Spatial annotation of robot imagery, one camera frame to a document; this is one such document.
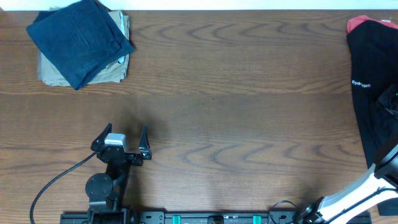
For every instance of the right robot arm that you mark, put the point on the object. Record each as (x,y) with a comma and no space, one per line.
(376,185)

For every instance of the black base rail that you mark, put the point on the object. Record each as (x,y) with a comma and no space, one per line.
(180,218)

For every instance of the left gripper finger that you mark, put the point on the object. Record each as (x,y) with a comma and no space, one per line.
(99,143)
(144,145)

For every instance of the folded navy blue garment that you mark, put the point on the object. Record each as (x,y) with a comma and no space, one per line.
(80,40)

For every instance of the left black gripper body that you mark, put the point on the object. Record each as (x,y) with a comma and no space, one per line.
(135,161)

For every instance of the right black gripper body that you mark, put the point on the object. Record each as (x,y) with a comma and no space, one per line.
(390,99)

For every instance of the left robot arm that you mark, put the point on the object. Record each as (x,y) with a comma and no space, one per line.
(106,190)

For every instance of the black t-shirt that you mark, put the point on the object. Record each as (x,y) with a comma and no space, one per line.
(373,48)

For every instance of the red t-shirt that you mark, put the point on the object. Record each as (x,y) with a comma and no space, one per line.
(356,21)

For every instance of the folded khaki garment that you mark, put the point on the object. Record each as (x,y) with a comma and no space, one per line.
(113,72)

